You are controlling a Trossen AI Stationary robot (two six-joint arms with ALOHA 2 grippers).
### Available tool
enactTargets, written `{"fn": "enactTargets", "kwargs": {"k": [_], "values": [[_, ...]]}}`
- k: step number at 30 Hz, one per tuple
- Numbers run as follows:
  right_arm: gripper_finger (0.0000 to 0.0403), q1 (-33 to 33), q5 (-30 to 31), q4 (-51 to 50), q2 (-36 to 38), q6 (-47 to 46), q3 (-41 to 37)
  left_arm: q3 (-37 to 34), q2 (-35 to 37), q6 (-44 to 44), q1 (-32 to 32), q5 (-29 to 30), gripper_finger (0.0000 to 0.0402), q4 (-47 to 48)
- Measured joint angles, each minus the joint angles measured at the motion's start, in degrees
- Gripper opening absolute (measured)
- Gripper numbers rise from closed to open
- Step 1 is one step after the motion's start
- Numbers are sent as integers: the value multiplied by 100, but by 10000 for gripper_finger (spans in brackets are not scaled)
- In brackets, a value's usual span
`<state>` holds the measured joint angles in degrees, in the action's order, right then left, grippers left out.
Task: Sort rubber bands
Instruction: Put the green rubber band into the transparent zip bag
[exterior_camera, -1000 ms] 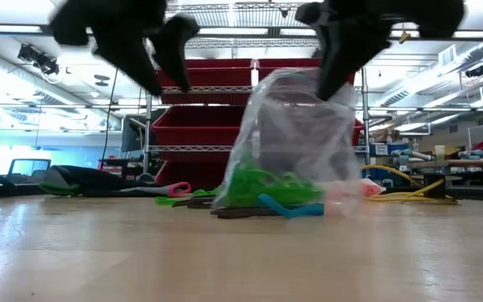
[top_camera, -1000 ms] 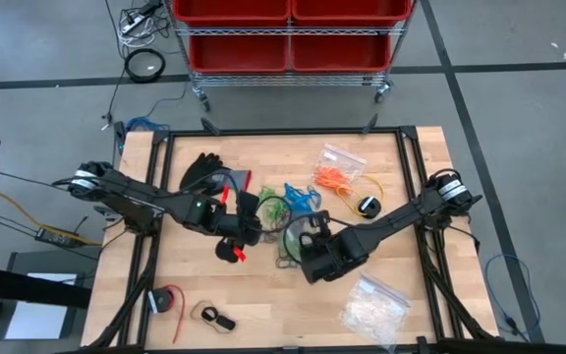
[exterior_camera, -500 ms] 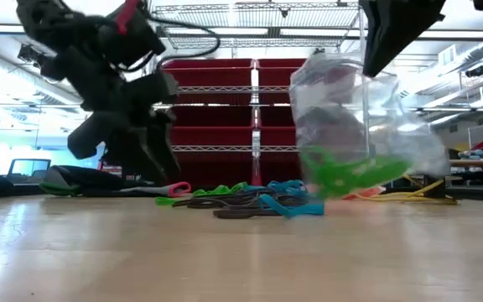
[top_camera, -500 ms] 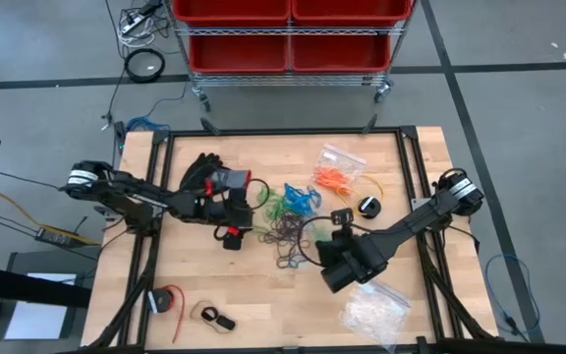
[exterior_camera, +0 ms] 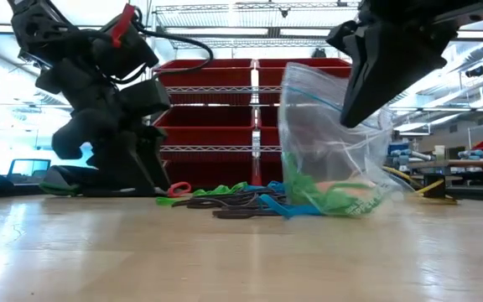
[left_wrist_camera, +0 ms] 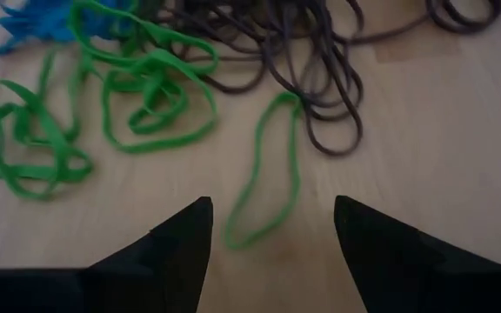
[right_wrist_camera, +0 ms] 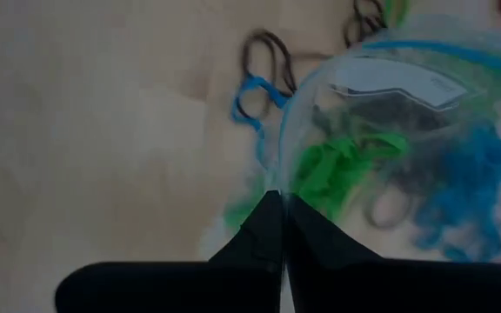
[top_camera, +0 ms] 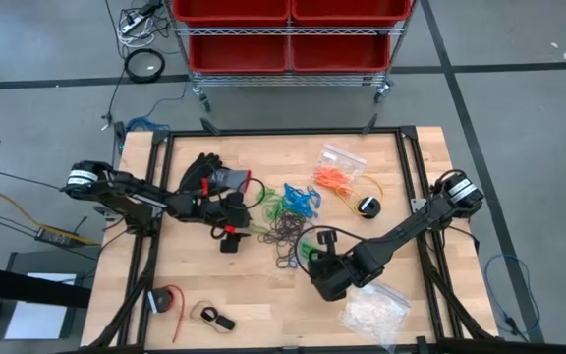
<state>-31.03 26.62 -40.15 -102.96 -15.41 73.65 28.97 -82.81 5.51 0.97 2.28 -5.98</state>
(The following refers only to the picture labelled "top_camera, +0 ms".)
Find stack of clear zip bags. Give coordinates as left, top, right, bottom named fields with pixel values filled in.
left=337, top=279, right=412, bottom=348

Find yellow cable coil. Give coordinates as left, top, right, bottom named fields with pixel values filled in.
left=334, top=174, right=385, bottom=217

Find clear zip bag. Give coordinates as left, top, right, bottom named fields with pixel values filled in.
left=295, top=235, right=324, bottom=269
left=313, top=143, right=368, bottom=192

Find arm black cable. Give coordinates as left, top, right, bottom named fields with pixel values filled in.
left=232, top=176, right=267, bottom=210
left=294, top=224, right=368, bottom=276

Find white coiled cable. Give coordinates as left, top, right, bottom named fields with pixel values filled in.
left=117, top=9, right=159, bottom=49

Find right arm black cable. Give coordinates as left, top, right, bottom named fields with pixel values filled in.
left=294, top=224, right=368, bottom=276

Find red cable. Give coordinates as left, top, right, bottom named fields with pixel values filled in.
left=162, top=283, right=187, bottom=345

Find small black box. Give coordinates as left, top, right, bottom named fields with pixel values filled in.
left=112, top=120, right=129, bottom=154

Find blue cable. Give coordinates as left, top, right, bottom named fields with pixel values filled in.
left=125, top=115, right=172, bottom=133
left=482, top=252, right=543, bottom=343

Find loose dark rubber bands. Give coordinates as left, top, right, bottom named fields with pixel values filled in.
left=275, top=247, right=298, bottom=270

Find orange-yellow floor cable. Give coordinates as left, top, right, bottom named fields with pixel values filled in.
left=0, top=185, right=103, bottom=246

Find black bundle with green edge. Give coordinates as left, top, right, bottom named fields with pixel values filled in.
left=178, top=151, right=253, bottom=198

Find black fin-shaped bracket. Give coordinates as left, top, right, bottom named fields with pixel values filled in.
left=360, top=112, right=380, bottom=136
left=198, top=116, right=221, bottom=137

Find grey cart with white sheet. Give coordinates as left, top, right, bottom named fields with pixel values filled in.
left=0, top=250, right=90, bottom=354

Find chrome wire shelf rack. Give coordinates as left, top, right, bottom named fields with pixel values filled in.
left=164, top=0, right=420, bottom=113

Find white power strip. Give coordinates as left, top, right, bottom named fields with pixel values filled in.
left=119, top=13, right=147, bottom=34

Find black beam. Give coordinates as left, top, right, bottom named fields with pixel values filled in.
left=0, top=262, right=92, bottom=310

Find black round magnifier lamp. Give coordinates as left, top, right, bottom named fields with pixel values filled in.
left=123, top=47, right=166, bottom=84

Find blue rubber bands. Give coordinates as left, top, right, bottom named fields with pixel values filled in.
left=281, top=182, right=322, bottom=218

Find black aluminium table frame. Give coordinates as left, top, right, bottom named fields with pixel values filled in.
left=80, top=125, right=501, bottom=354

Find dark rubber bands pile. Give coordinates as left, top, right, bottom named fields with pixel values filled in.
left=257, top=210, right=310, bottom=247

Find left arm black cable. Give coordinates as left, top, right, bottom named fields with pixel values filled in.
left=232, top=176, right=267, bottom=210

